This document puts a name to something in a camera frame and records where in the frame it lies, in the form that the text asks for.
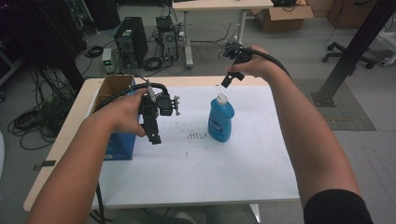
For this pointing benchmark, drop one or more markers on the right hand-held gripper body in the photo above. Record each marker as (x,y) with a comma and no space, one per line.
(237,53)

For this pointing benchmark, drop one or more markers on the black computer tower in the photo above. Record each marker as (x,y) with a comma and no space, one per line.
(132,39)

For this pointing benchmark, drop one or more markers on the black curtain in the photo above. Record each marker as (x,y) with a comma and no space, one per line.
(37,34)

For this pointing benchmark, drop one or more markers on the white desk with metal legs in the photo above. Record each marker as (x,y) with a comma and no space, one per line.
(218,4)

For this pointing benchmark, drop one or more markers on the black shirt sleeve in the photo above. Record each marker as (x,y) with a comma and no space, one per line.
(337,208)

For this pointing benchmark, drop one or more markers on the black office chair base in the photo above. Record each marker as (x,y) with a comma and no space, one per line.
(348,56)

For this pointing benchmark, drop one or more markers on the blue cardboard box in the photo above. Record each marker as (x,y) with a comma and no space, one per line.
(120,146)

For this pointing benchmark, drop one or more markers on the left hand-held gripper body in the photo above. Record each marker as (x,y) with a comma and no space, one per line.
(164,105)

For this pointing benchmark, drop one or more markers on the person's legs in grey jeans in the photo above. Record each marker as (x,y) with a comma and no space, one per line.
(218,216)

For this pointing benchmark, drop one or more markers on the closed brown cardboard box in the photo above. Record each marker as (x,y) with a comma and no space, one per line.
(351,14)

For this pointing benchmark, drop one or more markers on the person's right hand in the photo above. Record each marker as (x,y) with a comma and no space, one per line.
(260,65)

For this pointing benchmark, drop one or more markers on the open cardboard box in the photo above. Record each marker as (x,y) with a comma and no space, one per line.
(281,18)

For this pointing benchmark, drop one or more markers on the small white power supply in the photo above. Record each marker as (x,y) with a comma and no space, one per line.
(107,60)

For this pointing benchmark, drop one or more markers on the grey floor mat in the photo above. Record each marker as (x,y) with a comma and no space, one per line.
(348,109)

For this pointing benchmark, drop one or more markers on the white table mat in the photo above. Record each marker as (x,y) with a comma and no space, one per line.
(202,168)

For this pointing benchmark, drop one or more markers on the blue bottle with white cap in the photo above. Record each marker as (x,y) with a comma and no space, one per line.
(221,119)

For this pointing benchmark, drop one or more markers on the black metal stand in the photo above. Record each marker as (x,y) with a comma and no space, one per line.
(351,49)

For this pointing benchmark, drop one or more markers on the open computer case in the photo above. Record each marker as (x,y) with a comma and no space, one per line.
(168,40)

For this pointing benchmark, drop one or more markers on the black tape strip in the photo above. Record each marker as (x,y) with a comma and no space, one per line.
(45,164)

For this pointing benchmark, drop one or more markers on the person's left hand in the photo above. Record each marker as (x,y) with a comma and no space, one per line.
(123,113)

